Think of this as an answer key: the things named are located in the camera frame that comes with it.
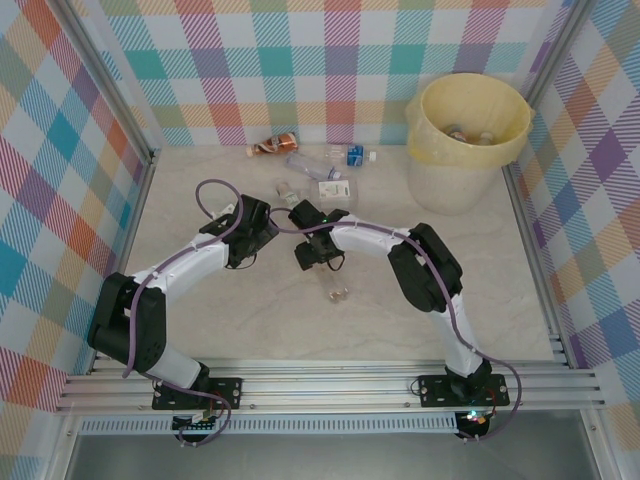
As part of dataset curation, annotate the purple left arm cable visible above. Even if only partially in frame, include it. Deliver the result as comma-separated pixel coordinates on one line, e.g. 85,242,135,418
122,178,281,448

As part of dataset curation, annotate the grey metal base plate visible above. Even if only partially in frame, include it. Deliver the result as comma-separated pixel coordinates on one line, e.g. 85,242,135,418
64,429,601,480

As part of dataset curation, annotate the white slotted cable duct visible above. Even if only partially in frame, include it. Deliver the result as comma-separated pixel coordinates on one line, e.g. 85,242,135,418
78,412,460,435

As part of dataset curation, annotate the beige round waste bin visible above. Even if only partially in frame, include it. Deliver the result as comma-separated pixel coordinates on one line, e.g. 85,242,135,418
405,72,532,216

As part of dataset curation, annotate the clear square plastic bottle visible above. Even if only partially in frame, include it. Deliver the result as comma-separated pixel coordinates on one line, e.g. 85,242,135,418
312,178,360,207

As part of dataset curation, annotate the red label bottle red cap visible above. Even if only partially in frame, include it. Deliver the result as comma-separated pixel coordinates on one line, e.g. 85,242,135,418
313,264,349,304

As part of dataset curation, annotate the aluminium frame post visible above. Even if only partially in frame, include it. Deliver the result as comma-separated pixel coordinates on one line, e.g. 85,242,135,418
517,0,589,101
49,0,162,165

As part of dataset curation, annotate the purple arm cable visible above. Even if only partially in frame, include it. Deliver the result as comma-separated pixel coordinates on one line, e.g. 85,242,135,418
122,178,281,448
268,208,524,444

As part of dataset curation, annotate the copper label plastic bottle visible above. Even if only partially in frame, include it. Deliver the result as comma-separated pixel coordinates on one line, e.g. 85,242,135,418
246,132,301,157

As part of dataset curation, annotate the clear lilac plastic bottle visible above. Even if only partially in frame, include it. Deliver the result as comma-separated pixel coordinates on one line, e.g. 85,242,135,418
285,152,344,181

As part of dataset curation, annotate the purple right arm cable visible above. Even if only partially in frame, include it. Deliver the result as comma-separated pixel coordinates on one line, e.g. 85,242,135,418
268,208,524,444

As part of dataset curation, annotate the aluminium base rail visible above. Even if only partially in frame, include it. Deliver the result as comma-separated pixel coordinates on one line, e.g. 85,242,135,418
54,358,607,414

